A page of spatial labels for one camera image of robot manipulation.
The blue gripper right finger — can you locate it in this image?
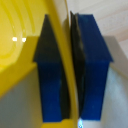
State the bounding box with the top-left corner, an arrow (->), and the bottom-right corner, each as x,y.
69,11 -> 115,121

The yellow bowl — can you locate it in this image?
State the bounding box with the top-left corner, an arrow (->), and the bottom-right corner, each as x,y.
0,0 -> 81,128

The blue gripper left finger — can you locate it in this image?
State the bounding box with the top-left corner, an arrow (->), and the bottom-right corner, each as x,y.
32,13 -> 72,123

